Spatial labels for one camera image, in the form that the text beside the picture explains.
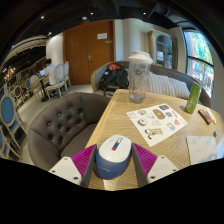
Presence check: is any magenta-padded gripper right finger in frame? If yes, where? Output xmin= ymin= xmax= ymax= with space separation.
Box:
xmin=131 ymin=142 xmax=180 ymax=188

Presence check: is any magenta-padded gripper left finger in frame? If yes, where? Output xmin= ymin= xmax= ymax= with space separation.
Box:
xmin=48 ymin=143 xmax=98 ymax=188

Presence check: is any white and blue computer mouse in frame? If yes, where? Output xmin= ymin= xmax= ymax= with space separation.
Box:
xmin=94 ymin=134 xmax=133 ymax=180

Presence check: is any pale grey mouse pad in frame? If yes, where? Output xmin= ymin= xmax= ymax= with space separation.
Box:
xmin=185 ymin=134 xmax=224 ymax=166

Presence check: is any grey tufted armchair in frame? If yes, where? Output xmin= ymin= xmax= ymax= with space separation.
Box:
xmin=27 ymin=91 xmax=112 ymax=172

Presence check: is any white sticker sheet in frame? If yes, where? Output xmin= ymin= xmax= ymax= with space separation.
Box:
xmin=125 ymin=102 xmax=189 ymax=148

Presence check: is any small black red box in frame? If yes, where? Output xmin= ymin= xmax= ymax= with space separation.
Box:
xmin=197 ymin=108 xmax=213 ymax=126

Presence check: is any green drink can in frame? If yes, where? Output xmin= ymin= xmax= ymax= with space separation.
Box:
xmin=185 ymin=81 xmax=203 ymax=115

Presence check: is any striped cushion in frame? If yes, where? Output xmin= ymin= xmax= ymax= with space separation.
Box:
xmin=146 ymin=71 xmax=181 ymax=98
xmin=170 ymin=78 xmax=191 ymax=100

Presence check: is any blue padded chairs group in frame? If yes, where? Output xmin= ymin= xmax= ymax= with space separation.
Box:
xmin=0 ymin=78 xmax=34 ymax=160

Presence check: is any clear shaker bottle white lid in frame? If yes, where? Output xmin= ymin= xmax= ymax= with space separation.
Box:
xmin=127 ymin=50 xmax=155 ymax=104

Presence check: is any white dining chair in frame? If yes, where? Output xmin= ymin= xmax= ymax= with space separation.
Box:
xmin=44 ymin=63 xmax=68 ymax=99
xmin=63 ymin=60 xmax=73 ymax=88

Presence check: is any grey curved sofa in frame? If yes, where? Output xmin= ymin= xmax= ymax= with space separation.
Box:
xmin=90 ymin=60 xmax=213 ymax=108

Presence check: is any person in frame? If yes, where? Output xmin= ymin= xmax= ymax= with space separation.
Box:
xmin=43 ymin=58 xmax=58 ymax=98

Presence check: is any black backpack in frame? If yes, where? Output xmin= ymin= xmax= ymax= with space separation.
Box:
xmin=98 ymin=62 xmax=130 ymax=92

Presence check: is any large window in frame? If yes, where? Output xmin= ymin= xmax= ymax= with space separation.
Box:
xmin=183 ymin=30 xmax=215 ymax=98

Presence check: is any chandelier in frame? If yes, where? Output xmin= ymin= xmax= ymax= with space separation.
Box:
xmin=3 ymin=65 xmax=17 ymax=81

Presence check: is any wooden door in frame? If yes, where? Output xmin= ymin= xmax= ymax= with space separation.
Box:
xmin=63 ymin=19 xmax=116 ymax=86

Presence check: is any arched glass cabinet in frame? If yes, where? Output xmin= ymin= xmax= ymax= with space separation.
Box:
xmin=148 ymin=29 xmax=178 ymax=70

